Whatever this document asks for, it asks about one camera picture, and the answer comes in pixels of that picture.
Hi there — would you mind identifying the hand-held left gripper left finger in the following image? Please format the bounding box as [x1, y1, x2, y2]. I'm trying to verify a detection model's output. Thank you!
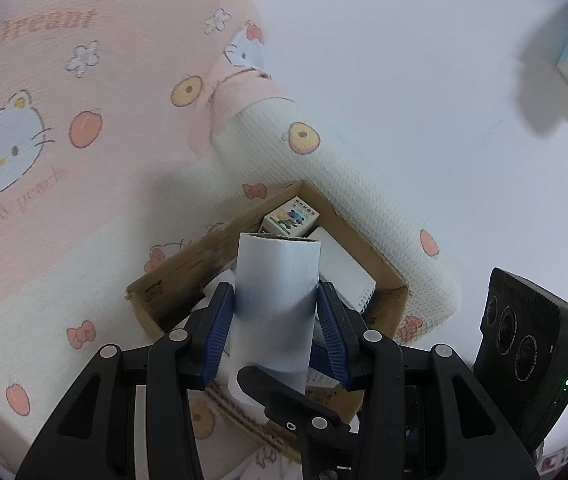
[16, 282, 236, 480]

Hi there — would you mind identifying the pink white printed blanket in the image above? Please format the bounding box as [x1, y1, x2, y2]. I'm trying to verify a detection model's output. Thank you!
[0, 0, 463, 480]

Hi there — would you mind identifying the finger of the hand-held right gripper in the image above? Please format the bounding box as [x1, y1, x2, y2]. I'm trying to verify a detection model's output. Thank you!
[235, 365, 373, 480]

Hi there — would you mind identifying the brown cardboard box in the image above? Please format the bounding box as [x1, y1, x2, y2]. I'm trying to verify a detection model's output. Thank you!
[125, 179, 410, 463]

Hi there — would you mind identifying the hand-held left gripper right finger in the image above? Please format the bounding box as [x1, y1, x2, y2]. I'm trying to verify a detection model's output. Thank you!
[317, 281, 538, 480]

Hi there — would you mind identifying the small colourful cartoon box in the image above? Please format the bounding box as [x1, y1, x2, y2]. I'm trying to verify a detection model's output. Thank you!
[262, 196, 321, 239]

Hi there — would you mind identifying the white paper roll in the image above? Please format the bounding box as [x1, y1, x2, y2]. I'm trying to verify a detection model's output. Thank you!
[226, 231, 323, 408]

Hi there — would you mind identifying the white spiral notebook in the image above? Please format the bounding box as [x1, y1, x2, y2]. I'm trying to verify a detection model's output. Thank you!
[308, 226, 378, 315]

